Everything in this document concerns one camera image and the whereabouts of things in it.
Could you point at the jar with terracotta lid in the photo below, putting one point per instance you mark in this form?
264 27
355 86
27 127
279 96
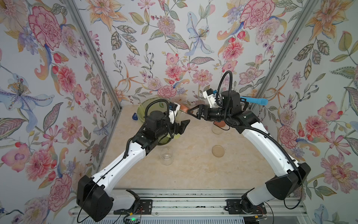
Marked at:
219 127
178 119

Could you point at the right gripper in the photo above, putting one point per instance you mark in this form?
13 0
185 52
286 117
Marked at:
202 113

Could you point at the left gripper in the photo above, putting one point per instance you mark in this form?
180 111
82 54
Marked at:
180 129

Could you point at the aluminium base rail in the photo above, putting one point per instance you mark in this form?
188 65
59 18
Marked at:
206 206

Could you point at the black mesh trash bin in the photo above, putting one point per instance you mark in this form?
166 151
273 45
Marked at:
165 134

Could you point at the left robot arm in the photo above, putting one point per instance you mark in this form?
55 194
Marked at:
94 194

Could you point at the blue microphone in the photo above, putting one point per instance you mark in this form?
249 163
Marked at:
258 101

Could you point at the terracotta jar lid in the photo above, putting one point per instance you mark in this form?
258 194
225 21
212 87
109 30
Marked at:
184 108

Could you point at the right aluminium corner post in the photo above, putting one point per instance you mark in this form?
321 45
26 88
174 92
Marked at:
298 12

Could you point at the blue white small cylinder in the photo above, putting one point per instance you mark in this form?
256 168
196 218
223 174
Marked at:
135 116

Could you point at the beige jar lid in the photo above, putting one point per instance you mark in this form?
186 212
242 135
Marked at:
218 151

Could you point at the aluminium corner post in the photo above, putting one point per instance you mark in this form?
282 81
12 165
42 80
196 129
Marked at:
298 12
75 14

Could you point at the left aluminium corner post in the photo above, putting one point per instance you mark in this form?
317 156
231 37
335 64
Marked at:
75 14

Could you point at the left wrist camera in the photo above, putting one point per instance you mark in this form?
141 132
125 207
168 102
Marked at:
173 110

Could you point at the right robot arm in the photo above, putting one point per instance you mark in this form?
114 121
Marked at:
231 108

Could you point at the clear jar with rice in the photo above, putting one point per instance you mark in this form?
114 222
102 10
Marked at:
166 156

